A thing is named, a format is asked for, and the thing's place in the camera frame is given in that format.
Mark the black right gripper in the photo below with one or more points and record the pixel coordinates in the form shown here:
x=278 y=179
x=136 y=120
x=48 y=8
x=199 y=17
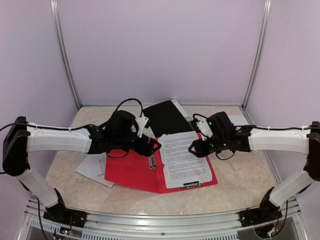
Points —
x=201 y=152

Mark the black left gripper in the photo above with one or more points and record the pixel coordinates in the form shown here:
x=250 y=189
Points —
x=149 y=150

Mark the printed paper sheet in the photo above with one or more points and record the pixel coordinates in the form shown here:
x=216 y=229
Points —
x=102 y=165
x=180 y=167

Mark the red clip file folder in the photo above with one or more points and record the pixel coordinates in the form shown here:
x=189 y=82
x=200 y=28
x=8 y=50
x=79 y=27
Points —
x=133 y=171

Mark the metal folder clip bottom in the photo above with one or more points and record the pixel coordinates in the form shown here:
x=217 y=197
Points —
x=192 y=185

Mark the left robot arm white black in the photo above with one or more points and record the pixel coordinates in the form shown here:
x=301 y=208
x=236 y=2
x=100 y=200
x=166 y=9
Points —
x=25 y=137

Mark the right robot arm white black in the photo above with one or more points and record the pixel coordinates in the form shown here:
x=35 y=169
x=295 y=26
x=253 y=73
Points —
x=304 y=140

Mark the metal folder clip spine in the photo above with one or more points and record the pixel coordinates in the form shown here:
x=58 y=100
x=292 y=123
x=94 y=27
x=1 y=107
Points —
x=152 y=163

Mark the black clip file folder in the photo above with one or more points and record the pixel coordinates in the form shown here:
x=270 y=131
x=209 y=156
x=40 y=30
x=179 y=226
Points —
x=167 y=118

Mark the blank white paper sheet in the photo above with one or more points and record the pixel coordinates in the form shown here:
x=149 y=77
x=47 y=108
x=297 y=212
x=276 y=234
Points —
x=238 y=120

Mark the blank paper sheet left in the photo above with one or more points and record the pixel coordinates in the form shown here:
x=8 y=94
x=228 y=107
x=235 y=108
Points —
x=89 y=168

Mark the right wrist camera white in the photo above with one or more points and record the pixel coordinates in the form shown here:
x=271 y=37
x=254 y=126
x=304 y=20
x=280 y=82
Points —
x=199 y=123

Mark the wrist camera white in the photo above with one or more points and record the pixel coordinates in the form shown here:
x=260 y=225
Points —
x=199 y=123
x=141 y=125

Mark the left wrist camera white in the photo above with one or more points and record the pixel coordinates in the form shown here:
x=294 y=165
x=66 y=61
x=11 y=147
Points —
x=141 y=125

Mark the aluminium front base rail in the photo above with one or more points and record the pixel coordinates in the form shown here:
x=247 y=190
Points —
x=224 y=225

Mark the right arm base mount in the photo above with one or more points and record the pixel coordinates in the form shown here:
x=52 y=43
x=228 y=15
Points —
x=259 y=215

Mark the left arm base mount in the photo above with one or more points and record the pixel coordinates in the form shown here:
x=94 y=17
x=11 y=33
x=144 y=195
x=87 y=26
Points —
x=67 y=216

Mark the aluminium frame post right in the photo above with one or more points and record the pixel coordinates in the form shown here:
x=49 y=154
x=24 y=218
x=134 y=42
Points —
x=258 y=53

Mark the aluminium frame post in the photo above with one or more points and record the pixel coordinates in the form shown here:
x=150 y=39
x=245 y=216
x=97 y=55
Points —
x=258 y=53
x=54 y=5

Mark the aluminium frame post left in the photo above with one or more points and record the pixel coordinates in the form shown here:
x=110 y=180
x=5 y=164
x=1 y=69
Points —
x=54 y=5

